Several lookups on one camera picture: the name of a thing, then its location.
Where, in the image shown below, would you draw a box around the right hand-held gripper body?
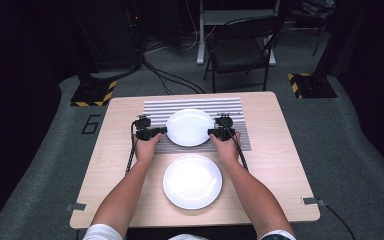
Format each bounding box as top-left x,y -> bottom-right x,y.
214,113 -> 237,141

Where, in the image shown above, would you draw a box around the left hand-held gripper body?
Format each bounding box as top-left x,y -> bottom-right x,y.
133,114 -> 163,141

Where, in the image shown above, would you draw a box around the white round plate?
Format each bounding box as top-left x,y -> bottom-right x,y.
162,154 -> 223,211
165,108 -> 215,148

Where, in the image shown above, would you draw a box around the person's right hand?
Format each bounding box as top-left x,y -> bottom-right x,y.
209,131 -> 242,165

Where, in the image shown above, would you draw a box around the person's left hand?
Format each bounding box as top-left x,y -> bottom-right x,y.
134,133 -> 164,164

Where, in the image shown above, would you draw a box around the grey striped woven placemat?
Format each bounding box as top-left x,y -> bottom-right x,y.
142,97 -> 253,154

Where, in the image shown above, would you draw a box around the black stand base hazard stripes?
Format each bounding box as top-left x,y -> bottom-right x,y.
70,79 -> 118,108
286,72 -> 338,100

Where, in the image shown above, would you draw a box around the black folding chair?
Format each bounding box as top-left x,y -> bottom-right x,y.
203,15 -> 282,94

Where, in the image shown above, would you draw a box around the grey tape strip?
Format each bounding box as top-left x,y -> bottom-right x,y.
301,196 -> 327,207
65,202 -> 87,212

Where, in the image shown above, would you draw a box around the person's white shirt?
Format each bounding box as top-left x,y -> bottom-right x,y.
82,223 -> 297,240

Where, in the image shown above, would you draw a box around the dark chair with thin legs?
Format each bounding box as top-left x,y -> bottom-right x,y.
291,0 -> 336,57

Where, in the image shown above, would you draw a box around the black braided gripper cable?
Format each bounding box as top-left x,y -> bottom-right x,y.
227,123 -> 250,172
124,121 -> 138,175

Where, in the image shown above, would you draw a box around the black floor cable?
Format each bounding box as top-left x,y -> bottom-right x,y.
142,59 -> 206,96

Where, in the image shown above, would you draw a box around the thin black table cable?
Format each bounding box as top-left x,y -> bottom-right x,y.
323,203 -> 358,240

